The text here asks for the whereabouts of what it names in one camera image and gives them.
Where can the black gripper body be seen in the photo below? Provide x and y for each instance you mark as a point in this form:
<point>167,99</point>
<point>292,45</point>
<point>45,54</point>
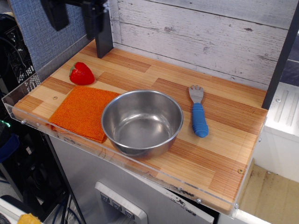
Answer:
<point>78,3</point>

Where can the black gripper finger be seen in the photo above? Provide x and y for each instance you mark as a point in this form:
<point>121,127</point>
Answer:
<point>57,14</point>
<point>93,19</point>

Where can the red toy strawberry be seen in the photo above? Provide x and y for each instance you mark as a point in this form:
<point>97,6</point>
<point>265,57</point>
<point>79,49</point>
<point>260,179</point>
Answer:
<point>81,74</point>

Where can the stainless steel pot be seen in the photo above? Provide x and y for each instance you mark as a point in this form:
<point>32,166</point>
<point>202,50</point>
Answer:
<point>142,123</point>

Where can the black perforated crate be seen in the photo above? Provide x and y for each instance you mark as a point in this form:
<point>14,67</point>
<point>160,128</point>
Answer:
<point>15,62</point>

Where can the orange knitted cloth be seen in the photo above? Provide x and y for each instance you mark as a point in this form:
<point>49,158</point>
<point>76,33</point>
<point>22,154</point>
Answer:
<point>81,112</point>

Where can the clear acrylic table guard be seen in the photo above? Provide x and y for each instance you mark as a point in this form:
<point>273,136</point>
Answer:
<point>210,170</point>

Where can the grey button panel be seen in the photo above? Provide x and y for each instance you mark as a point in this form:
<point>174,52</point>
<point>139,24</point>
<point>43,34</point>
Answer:
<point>121,204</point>

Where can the white ribbed box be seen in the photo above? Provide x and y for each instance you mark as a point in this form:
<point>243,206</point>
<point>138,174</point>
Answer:
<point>283,114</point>

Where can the blue handled metal fork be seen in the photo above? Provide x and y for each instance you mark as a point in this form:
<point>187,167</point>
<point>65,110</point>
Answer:
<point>199,124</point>

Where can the dark grey right post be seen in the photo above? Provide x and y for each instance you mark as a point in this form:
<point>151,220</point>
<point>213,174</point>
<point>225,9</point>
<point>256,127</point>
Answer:
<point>283,57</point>

